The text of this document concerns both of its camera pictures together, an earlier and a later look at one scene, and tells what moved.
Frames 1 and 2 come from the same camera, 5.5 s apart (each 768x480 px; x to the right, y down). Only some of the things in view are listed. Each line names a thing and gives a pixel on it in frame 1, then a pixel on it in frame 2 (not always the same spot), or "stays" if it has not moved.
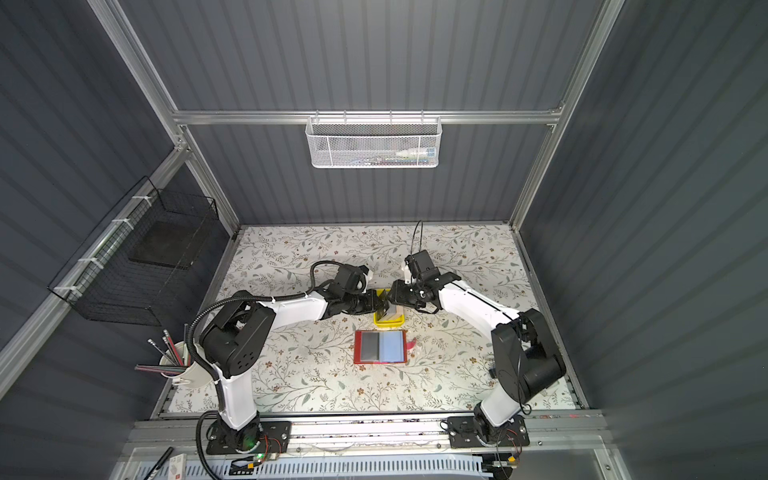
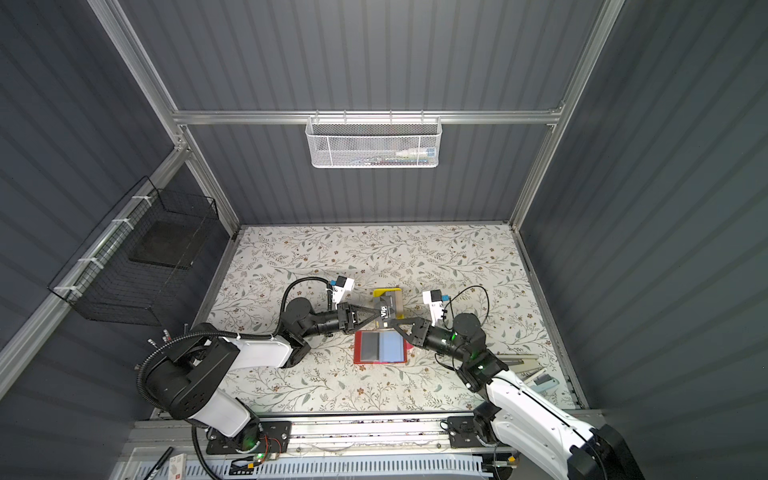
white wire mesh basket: [374, 142] stays
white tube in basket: [416, 153] stays
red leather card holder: [382, 346] stays
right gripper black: [398, 294] -> [421, 333]
